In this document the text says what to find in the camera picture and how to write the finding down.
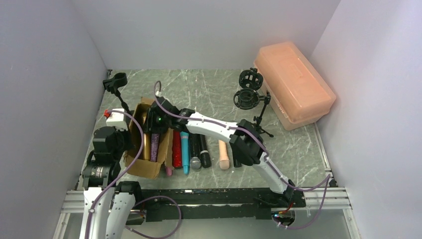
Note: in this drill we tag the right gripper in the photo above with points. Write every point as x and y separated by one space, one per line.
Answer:
156 124

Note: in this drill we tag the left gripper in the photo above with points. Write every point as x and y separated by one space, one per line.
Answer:
122 139

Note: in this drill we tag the purple glitter microphone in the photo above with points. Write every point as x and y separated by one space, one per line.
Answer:
155 138

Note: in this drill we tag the red glitter microphone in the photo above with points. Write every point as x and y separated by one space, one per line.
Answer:
176 150

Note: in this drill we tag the blue microphone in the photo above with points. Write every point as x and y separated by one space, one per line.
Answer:
185 152

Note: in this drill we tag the cardboard box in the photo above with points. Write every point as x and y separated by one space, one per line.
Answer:
143 168

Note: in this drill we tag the pink microphone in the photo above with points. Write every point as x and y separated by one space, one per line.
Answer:
169 170

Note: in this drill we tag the black clip round-base stand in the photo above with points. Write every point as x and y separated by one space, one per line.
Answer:
113 84

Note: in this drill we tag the black glitter microphone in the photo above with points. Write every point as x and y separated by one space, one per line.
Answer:
194 144

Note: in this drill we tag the plain black microphone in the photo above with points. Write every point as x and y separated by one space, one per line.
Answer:
204 153

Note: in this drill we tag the beige plastic microphone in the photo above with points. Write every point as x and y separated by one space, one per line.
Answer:
224 161

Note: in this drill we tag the black silver-head microphone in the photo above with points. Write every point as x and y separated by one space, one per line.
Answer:
236 163

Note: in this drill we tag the black shock-mount round-base stand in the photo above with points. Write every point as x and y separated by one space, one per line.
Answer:
250 79

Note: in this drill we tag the gold microphone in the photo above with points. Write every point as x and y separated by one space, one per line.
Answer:
147 138

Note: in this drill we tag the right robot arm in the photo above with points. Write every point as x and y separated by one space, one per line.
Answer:
246 144

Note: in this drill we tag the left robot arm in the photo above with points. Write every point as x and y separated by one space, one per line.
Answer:
107 204

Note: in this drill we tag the orange plastic storage box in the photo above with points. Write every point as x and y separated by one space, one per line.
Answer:
299 95

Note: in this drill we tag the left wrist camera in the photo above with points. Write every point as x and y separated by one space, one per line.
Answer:
117 120

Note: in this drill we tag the aluminium rail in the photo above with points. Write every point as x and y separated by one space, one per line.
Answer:
335 199

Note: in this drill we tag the black base frame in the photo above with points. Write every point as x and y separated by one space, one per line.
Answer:
258 203

